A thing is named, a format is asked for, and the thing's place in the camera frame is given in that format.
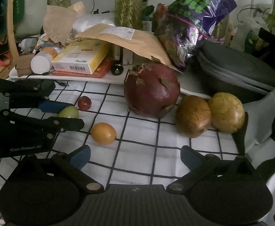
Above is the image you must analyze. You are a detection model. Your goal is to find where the green fruit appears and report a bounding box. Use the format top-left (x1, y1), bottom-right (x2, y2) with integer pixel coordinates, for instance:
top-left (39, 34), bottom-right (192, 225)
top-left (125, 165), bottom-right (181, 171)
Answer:
top-left (57, 106), bottom-right (79, 118)

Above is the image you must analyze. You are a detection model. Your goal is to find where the small orange fruit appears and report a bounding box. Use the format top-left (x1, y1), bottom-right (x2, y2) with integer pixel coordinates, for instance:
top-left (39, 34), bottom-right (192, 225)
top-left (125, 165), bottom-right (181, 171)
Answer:
top-left (91, 122), bottom-right (117, 145)

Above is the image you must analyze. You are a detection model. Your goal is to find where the black flat box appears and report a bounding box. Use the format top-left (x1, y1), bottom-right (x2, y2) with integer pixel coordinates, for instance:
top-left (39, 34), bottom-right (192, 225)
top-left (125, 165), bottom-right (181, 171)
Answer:
top-left (16, 79), bottom-right (56, 96)

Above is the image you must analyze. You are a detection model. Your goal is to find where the small red fruit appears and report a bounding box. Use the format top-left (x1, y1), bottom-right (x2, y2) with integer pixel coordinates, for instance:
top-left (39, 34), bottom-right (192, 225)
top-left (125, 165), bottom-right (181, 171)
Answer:
top-left (78, 96), bottom-right (92, 111)

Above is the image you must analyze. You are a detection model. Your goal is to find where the white cylinder jar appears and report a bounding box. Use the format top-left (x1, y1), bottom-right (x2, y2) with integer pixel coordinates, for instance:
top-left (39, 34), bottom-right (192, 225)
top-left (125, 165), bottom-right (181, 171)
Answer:
top-left (31, 47), bottom-right (58, 75)

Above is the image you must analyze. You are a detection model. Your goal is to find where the checkered white tablecloth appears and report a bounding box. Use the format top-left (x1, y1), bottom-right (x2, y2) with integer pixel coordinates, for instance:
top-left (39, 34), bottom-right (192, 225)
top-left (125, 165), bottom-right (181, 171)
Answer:
top-left (0, 81), bottom-right (244, 208)

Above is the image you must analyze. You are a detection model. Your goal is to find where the brown passion fruit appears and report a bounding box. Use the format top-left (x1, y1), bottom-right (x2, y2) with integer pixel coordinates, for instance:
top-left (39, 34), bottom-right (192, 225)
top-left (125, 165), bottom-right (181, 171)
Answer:
top-left (175, 95), bottom-right (211, 138)

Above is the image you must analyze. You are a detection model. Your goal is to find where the small brown leather case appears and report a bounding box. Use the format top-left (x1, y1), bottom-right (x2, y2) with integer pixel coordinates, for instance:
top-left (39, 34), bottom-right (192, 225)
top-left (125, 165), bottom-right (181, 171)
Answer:
top-left (15, 54), bottom-right (35, 76)

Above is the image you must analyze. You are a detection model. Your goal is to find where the yellow passion fruit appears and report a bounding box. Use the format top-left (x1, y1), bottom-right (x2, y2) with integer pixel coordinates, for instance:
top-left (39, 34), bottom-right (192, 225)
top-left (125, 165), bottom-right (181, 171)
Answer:
top-left (208, 92), bottom-right (245, 134)

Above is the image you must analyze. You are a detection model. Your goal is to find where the yellow white box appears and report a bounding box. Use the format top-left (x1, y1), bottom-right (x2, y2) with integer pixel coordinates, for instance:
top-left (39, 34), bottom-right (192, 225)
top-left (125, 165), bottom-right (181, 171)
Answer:
top-left (52, 39), bottom-right (111, 75)

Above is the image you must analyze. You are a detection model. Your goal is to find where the wooden chair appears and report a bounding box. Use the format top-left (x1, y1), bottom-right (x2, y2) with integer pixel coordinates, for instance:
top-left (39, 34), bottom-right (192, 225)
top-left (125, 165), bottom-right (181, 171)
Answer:
top-left (0, 0), bottom-right (19, 79)

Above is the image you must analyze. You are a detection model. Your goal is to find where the cow print blanket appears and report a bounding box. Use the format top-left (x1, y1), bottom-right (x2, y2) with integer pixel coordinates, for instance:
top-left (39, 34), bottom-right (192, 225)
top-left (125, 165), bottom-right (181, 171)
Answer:
top-left (233, 89), bottom-right (275, 225)

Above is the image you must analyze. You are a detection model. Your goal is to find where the red dragon fruit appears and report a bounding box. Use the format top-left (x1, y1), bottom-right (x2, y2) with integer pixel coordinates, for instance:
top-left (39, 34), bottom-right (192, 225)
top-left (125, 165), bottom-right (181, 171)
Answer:
top-left (124, 62), bottom-right (180, 119)

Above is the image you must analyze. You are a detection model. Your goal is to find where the black zip case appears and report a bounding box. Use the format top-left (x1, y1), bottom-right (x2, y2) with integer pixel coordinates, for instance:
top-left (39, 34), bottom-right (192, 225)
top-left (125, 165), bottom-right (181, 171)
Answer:
top-left (191, 40), bottom-right (275, 104)

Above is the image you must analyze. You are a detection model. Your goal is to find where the brown paper envelope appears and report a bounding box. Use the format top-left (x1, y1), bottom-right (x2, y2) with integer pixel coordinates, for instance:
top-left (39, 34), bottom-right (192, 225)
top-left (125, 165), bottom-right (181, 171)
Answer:
top-left (75, 24), bottom-right (178, 71)

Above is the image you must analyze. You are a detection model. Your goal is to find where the purple snack bag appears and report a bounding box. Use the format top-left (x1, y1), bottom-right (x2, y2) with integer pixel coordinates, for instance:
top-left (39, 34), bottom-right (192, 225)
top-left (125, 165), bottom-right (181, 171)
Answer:
top-left (154, 0), bottom-right (237, 72)

